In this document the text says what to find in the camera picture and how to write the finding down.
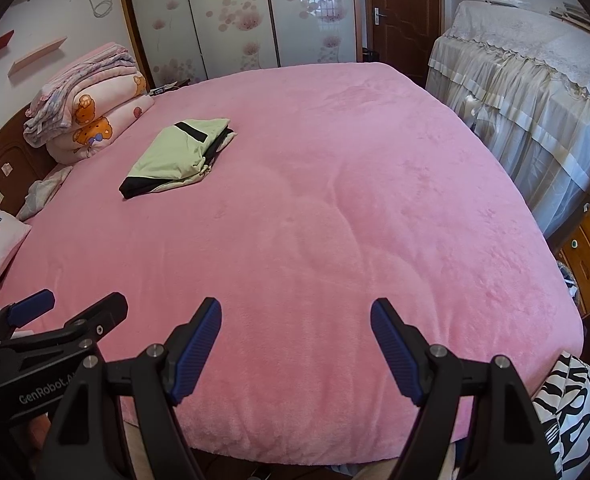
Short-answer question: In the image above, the wooden headboard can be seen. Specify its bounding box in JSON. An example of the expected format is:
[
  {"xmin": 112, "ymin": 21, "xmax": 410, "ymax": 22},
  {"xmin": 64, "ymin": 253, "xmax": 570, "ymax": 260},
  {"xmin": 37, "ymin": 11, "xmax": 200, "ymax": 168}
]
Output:
[{"xmin": 0, "ymin": 104, "xmax": 53, "ymax": 221}]

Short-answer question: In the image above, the dark clutter by wardrobe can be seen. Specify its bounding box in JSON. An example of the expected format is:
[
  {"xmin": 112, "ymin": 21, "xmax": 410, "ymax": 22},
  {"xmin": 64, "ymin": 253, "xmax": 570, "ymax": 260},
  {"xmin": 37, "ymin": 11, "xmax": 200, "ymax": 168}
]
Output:
[{"xmin": 150, "ymin": 79, "xmax": 192, "ymax": 95}]

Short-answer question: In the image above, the pink bed blanket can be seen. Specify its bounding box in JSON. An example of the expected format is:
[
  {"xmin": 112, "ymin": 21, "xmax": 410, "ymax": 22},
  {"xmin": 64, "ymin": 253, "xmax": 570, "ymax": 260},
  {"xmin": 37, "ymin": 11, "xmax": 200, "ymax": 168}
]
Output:
[{"xmin": 0, "ymin": 62, "xmax": 583, "ymax": 466}]

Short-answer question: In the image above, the green and black hooded jacket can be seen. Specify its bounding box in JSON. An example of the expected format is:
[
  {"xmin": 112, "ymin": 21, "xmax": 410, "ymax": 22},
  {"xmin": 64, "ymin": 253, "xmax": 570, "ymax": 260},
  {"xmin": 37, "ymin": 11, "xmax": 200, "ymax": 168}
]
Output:
[{"xmin": 119, "ymin": 118, "xmax": 237, "ymax": 200}]

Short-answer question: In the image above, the folded bear print quilt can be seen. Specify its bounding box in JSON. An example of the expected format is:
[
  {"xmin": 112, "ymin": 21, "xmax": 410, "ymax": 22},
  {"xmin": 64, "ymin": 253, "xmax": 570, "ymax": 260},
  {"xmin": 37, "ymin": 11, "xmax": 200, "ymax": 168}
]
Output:
[{"xmin": 45, "ymin": 71, "xmax": 155, "ymax": 166}]

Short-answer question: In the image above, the pink wall shelf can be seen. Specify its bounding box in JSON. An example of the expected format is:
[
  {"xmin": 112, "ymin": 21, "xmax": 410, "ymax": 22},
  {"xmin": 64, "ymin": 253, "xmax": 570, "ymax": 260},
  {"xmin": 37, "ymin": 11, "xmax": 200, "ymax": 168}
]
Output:
[{"xmin": 7, "ymin": 36, "xmax": 69, "ymax": 78}]

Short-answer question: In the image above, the striped crumpled cloth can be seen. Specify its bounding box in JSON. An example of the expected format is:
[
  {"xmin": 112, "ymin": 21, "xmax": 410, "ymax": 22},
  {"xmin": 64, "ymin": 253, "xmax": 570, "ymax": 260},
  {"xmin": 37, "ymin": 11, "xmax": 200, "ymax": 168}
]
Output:
[{"xmin": 558, "ymin": 260, "xmax": 583, "ymax": 311}]

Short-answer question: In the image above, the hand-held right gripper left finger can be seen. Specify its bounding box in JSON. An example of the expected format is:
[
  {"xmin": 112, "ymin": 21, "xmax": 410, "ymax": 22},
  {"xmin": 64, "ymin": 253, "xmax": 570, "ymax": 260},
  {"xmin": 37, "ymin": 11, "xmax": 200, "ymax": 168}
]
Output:
[{"xmin": 37, "ymin": 296, "xmax": 223, "ymax": 480}]

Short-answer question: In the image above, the crumpled grey cloth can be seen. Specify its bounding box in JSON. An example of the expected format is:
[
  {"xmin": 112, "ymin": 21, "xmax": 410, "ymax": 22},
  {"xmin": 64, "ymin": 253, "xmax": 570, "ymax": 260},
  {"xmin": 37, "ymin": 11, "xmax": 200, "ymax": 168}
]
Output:
[{"xmin": 16, "ymin": 165, "xmax": 74, "ymax": 222}]

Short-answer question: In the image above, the brown wooden door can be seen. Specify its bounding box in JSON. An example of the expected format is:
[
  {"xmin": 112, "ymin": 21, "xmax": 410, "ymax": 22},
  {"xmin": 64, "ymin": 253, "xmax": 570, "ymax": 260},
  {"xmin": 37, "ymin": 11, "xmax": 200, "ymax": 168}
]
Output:
[{"xmin": 362, "ymin": 0, "xmax": 443, "ymax": 86}]

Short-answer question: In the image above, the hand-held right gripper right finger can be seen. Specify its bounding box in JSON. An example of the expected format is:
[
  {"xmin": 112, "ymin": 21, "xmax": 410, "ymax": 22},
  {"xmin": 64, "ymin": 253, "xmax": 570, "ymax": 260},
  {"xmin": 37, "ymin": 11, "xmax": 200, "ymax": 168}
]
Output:
[{"xmin": 370, "ymin": 297, "xmax": 558, "ymax": 480}]

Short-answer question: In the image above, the black and white printed cloth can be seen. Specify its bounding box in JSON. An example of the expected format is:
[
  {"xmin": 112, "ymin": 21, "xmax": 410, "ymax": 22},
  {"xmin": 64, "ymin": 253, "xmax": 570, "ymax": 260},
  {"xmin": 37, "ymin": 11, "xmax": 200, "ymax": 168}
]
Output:
[{"xmin": 530, "ymin": 352, "xmax": 590, "ymax": 480}]

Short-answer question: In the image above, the floral sliding door wardrobe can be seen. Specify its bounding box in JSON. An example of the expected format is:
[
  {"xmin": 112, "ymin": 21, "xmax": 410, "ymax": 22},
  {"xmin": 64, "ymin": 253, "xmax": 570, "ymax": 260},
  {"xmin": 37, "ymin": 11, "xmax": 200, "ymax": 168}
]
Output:
[{"xmin": 115, "ymin": 0, "xmax": 363, "ymax": 86}]

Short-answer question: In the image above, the stack of books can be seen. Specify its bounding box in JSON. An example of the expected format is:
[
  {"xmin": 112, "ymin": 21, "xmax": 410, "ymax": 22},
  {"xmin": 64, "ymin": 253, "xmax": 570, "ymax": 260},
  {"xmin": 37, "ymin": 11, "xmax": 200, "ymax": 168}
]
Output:
[{"xmin": 549, "ymin": 2, "xmax": 590, "ymax": 36}]

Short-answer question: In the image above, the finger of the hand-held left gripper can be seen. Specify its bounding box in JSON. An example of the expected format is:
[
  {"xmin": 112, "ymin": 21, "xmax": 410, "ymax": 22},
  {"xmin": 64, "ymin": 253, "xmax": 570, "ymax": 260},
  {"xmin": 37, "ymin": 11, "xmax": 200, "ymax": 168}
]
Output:
[
  {"xmin": 62, "ymin": 292, "xmax": 128, "ymax": 346},
  {"xmin": 5, "ymin": 288, "xmax": 56, "ymax": 328}
]

